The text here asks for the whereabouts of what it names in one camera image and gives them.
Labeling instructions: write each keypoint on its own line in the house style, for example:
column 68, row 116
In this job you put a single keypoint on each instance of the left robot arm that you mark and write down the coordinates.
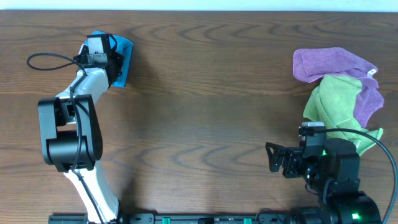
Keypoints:
column 70, row 134

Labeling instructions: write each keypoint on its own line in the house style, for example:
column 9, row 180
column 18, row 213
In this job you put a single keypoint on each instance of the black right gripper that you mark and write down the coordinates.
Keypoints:
column 293, row 155

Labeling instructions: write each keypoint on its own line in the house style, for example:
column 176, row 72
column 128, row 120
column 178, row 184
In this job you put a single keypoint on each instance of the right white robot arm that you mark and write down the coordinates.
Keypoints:
column 329, row 167

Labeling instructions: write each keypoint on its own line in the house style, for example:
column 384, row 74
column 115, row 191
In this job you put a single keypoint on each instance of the green microfiber cloth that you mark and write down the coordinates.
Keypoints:
column 332, row 102

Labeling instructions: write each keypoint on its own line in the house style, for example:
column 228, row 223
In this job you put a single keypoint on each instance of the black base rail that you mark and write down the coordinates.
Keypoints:
column 148, row 218

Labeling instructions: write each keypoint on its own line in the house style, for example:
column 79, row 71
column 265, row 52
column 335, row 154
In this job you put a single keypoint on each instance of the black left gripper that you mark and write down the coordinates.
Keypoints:
column 118, row 60

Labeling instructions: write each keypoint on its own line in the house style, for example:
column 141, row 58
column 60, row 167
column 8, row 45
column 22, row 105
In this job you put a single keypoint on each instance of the blue microfiber cloth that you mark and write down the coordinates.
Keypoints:
column 122, row 46

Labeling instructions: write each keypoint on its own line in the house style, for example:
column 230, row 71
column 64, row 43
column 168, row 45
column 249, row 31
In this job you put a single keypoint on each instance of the purple microfiber cloth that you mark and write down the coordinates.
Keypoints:
column 310, row 65

